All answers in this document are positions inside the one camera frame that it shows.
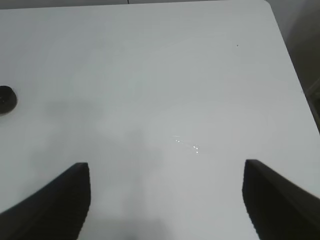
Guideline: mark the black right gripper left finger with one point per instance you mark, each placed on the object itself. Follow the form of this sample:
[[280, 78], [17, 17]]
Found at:
[[55, 212]]

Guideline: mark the small black teacup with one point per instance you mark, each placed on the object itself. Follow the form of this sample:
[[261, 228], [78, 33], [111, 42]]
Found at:
[[8, 99]]

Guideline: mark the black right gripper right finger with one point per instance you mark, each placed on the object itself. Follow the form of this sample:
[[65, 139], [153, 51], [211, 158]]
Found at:
[[278, 208]]

